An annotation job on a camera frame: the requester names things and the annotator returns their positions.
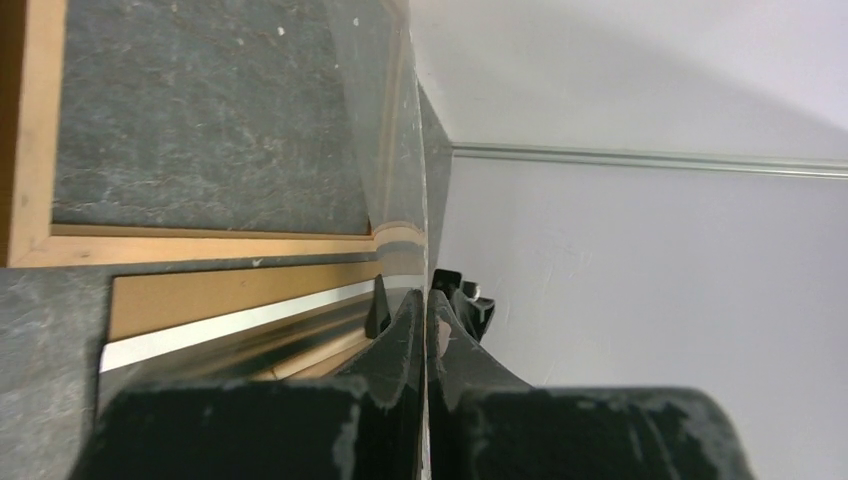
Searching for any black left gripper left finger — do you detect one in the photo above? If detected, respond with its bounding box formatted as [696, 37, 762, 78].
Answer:
[71, 290, 424, 479]

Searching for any clear acrylic glazing sheet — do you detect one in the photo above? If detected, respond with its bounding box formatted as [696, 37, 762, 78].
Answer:
[327, 1, 429, 479]

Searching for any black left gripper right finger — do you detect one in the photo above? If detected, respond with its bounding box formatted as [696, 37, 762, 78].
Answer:
[427, 290, 753, 479]

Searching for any brown backing board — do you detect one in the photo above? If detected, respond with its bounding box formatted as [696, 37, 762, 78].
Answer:
[107, 261, 383, 341]

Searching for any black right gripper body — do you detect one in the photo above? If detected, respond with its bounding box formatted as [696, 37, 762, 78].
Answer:
[432, 269, 496, 342]

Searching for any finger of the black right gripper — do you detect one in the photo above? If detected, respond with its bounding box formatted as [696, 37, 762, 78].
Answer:
[364, 274, 392, 339]

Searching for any wooden picture frame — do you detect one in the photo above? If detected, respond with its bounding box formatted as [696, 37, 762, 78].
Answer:
[1, 1, 427, 268]

